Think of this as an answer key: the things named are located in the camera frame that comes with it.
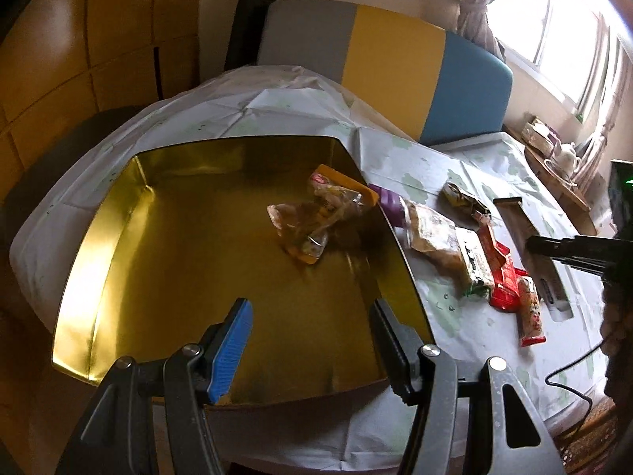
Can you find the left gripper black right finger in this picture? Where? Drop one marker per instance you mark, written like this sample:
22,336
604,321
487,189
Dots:
400,347

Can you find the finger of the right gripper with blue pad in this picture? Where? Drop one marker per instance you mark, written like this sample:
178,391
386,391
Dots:
586,253

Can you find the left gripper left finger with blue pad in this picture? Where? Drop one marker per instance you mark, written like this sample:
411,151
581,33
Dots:
224,352

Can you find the white red Kiss packet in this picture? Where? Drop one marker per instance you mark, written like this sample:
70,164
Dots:
530,313

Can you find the round cake snack packet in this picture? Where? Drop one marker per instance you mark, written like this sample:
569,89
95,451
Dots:
432,234

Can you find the purple snack packet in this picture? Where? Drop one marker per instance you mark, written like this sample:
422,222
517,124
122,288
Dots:
392,205

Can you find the brown box lid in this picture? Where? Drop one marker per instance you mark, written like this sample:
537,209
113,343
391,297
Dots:
541,268

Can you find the wooden side table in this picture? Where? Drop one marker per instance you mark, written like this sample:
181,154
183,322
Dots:
569,197

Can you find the white teapot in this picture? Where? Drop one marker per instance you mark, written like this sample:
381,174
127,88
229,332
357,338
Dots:
564,160

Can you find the large red snack packet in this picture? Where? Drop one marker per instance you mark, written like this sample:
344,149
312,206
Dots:
504,295

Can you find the white green patterned tablecloth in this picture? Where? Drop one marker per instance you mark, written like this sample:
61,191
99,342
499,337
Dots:
560,374

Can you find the green cracker packet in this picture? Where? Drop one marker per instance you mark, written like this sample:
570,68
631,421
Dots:
476,276

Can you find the tissue box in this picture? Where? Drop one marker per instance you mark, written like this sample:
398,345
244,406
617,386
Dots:
539,136

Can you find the dark gold foil snack packet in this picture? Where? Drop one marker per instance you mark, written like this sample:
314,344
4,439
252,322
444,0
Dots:
465,202

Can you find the clear orange snack bag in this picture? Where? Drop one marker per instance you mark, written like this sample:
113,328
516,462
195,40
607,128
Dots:
304,229

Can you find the window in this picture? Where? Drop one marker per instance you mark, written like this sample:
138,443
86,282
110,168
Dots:
571,48

